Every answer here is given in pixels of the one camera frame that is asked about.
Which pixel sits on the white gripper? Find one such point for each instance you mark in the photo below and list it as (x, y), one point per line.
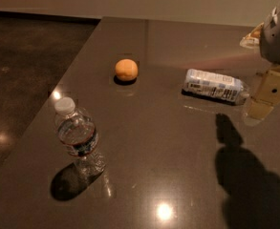
(277, 37)

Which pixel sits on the clear water bottle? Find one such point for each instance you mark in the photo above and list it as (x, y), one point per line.
(77, 131)

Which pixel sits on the lying labelled plastic bottle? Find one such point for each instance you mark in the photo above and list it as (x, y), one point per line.
(216, 86)

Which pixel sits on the orange round fruit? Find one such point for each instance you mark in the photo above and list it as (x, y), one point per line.
(126, 70)

